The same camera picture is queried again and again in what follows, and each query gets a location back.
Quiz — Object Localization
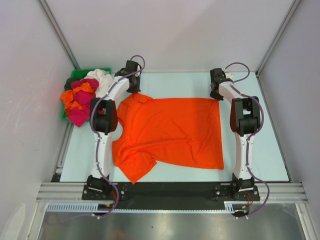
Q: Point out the orange t-shirt in bin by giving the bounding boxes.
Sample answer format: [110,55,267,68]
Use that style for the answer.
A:
[60,82,95,116]

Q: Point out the aluminium frame rail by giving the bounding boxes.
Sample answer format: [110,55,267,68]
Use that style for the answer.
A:
[36,182,308,203]

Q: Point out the white t-shirt in bin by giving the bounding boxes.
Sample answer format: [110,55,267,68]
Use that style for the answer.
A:
[84,68,114,98]

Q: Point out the green plastic bin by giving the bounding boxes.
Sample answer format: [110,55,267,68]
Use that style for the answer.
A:
[61,68,111,123]

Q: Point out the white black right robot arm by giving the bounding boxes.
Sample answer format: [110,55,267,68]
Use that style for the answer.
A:
[209,68,263,202]

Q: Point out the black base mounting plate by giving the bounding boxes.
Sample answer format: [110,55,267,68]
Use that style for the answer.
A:
[81,182,260,211]

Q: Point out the dark green t-shirt in bin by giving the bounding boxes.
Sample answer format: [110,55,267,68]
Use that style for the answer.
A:
[64,77,80,92]

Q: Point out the orange t-shirt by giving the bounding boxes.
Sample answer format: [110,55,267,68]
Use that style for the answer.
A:
[112,93,224,184]
[60,82,95,116]

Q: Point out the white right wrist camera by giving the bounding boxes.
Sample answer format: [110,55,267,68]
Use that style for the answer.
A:
[224,72,235,81]

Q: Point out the magenta t-shirt in bin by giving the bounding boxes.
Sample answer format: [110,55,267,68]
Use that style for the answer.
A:
[60,78,99,127]

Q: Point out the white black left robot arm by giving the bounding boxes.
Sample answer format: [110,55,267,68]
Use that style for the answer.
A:
[82,58,145,200]

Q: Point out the slotted grey cable duct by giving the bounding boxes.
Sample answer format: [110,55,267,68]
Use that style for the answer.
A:
[46,202,248,214]

